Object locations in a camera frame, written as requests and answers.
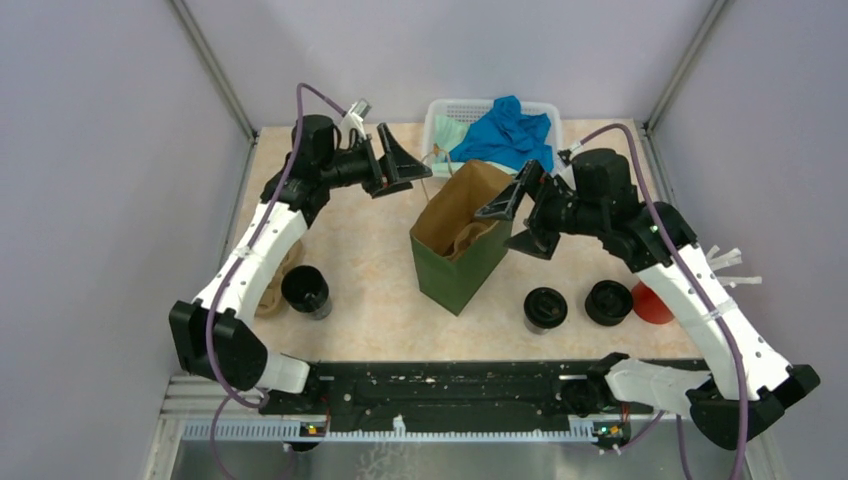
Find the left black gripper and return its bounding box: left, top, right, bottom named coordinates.
left=320, top=122, right=432, bottom=198

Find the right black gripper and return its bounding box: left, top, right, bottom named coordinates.
left=474, top=160, right=605, bottom=260

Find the cardboard cup carrier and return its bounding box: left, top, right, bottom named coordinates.
left=255, top=240, right=305, bottom=318
left=442, top=220, right=498, bottom=262

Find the green brown paper bag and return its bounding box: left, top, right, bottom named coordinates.
left=410, top=160, right=513, bottom=316

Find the dark coffee cup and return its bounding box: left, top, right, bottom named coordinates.
left=280, top=265, right=333, bottom=320
left=523, top=286, right=569, bottom=336

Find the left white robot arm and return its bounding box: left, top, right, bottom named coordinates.
left=168, top=114, right=432, bottom=414

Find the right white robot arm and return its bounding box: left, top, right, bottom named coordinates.
left=476, top=148, right=820, bottom=450

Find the light green cloth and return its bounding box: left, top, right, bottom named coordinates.
left=425, top=115, right=470, bottom=178

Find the blue cloth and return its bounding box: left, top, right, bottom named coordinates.
left=450, top=96, right=554, bottom=172

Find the white plastic basket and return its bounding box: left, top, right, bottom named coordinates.
left=420, top=99, right=565, bottom=174

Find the white cable duct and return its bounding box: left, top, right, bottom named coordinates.
left=181, top=417, right=629, bottom=443

